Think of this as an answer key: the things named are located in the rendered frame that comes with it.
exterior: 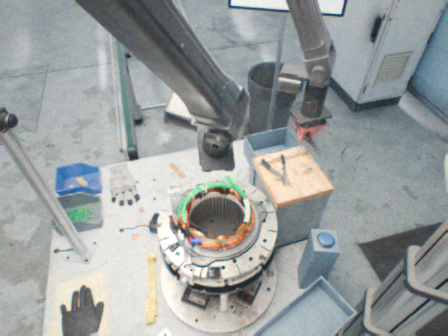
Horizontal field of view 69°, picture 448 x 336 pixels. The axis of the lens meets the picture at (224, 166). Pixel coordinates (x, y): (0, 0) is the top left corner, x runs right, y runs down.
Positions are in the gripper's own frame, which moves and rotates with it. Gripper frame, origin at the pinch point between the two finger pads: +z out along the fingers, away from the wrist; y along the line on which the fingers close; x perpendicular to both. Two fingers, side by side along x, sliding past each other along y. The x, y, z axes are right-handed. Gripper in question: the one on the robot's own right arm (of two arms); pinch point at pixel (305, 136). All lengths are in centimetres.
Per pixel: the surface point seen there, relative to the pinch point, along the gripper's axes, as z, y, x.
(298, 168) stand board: 12.0, 0.9, 1.6
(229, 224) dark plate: 16.2, 27.9, 11.8
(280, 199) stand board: 11.9, 11.8, 11.1
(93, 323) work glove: 38, 73, 18
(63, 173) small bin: 36, 81, -46
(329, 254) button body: 16.4, 5.2, 29.5
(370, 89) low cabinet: 97, -149, -126
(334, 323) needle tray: 16, 14, 46
